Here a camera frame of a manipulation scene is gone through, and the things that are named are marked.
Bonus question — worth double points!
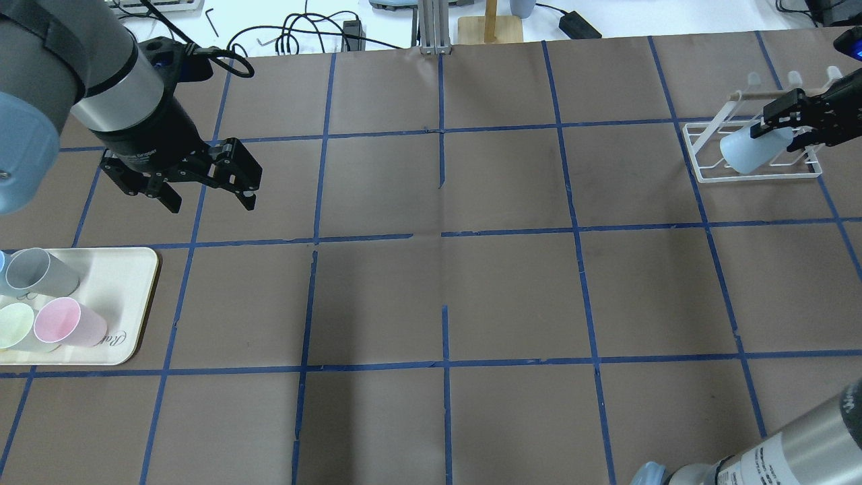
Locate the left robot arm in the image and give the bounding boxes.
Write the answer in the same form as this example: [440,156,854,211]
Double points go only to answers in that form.
[1,1,263,214]

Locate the wooden mug tree stand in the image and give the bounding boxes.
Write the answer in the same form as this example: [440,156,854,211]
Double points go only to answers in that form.
[455,1,524,45]

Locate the white wire cup rack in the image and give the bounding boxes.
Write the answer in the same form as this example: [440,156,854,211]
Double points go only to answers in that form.
[682,65,860,183]

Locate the light green plastic cup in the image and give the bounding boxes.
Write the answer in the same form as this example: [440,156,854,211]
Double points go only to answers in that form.
[1,302,61,353]

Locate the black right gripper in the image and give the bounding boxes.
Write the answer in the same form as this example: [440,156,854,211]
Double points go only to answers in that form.
[795,69,861,150]

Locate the cream serving tray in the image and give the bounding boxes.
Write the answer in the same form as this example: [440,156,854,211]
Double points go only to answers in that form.
[1,247,160,366]

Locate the black cable bundle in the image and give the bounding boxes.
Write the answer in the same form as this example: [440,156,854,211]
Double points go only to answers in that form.
[226,12,368,55]

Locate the pink plastic cup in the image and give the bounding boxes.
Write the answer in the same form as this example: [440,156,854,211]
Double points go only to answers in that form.
[33,297,108,347]

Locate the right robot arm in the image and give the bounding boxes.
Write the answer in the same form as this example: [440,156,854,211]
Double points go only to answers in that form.
[632,65,861,484]

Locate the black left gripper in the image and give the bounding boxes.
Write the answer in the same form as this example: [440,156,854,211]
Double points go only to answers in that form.
[100,121,263,213]

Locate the black power adapter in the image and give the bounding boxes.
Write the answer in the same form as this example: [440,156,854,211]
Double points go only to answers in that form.
[558,11,603,40]

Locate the grey plastic cup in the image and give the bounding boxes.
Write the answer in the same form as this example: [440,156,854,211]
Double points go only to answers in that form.
[4,248,80,297]

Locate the aluminium frame post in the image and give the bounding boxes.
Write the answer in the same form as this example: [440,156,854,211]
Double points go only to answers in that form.
[418,1,452,55]

